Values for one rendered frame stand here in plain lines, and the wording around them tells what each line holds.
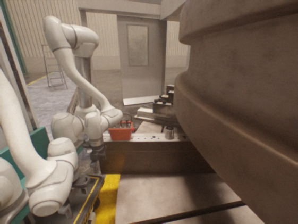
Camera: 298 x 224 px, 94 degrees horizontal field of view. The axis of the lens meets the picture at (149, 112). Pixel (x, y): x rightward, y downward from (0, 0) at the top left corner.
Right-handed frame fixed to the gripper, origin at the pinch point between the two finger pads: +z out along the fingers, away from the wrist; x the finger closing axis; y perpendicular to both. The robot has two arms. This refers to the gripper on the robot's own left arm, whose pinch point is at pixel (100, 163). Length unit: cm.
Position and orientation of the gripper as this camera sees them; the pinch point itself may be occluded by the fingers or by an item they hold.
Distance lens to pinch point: 110.8
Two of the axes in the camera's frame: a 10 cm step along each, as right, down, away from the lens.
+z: 0.0, 9.2, 3.8
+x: 1.2, -3.8, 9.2
